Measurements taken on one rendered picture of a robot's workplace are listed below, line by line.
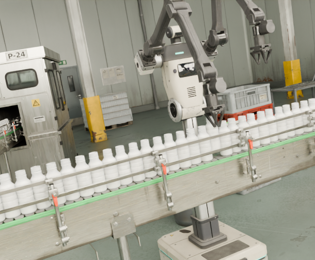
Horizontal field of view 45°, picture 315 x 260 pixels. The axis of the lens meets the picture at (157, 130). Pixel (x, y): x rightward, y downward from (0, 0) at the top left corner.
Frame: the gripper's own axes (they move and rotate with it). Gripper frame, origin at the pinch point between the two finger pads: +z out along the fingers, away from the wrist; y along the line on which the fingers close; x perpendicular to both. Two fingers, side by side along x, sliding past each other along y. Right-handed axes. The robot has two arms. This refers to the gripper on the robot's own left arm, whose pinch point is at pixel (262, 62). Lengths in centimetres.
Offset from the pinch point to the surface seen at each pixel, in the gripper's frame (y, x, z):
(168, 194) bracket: -26, 81, 46
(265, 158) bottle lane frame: -20, 23, 46
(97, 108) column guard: 728, -107, 57
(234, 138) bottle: -17, 37, 33
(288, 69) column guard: 680, -673, 57
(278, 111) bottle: -16.5, 8.0, 25.5
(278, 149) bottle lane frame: -20.1, 14.3, 43.3
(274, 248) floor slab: 49, -30, 140
